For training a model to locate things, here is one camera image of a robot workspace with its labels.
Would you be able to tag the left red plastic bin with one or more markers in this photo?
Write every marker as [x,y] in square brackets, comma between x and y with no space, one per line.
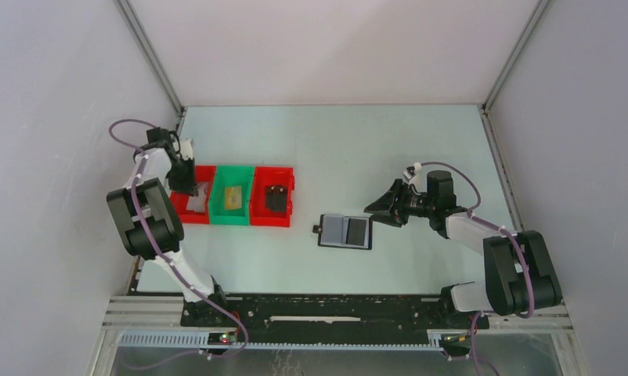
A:
[203,173]

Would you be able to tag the aluminium frame rail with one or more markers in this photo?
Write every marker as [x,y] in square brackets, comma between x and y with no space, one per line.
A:
[152,312]

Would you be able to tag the black leather card holder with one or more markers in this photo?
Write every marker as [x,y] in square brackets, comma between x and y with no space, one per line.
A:
[332,229]

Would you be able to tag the green plastic bin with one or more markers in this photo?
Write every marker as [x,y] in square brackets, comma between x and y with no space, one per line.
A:
[230,175]

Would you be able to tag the red plastic bin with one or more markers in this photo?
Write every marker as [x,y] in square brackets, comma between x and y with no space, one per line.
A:
[269,176]
[203,173]

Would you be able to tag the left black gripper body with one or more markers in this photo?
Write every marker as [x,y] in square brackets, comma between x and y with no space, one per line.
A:
[182,175]

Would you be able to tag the black card in bin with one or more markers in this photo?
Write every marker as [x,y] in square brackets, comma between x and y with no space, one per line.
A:
[276,198]

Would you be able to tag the right red plastic bin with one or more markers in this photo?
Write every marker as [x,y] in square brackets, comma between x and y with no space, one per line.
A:
[269,176]

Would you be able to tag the black card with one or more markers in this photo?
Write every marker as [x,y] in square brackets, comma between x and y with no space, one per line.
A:
[276,198]
[356,232]

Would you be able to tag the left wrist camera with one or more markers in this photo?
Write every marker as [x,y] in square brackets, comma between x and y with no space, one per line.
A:
[186,147]

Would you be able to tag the silver white card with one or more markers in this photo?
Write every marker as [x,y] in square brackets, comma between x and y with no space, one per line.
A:
[198,203]

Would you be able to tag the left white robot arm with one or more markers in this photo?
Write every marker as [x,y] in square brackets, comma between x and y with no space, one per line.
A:
[151,229]

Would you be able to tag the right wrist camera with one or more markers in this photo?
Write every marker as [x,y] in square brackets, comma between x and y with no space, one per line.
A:
[409,175]

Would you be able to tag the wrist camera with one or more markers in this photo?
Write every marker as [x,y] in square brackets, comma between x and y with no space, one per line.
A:
[409,175]
[186,147]

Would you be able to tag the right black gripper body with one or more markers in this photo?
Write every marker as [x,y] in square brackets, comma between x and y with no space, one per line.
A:
[422,204]

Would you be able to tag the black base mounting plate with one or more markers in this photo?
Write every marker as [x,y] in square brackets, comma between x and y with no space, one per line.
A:
[296,319]

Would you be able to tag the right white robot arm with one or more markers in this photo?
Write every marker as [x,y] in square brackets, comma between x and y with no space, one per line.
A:
[519,276]

